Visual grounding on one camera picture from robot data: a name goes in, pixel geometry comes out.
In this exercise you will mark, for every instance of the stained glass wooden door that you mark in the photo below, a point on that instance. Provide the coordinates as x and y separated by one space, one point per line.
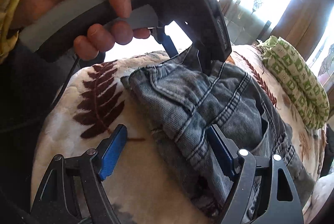
300 4

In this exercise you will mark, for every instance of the green patterned folded blanket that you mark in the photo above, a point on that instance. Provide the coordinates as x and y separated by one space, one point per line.
301 85

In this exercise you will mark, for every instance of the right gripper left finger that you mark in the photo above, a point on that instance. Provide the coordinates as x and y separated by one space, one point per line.
71 189

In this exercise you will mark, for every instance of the leaf pattern bed quilt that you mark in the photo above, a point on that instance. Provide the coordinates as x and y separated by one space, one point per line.
143 187

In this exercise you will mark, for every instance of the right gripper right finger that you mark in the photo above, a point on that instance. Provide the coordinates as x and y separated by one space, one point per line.
263 184

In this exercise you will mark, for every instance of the grey denim pants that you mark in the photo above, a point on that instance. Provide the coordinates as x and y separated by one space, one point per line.
181 103

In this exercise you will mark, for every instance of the black garment by wall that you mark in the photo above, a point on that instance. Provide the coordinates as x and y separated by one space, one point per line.
328 152

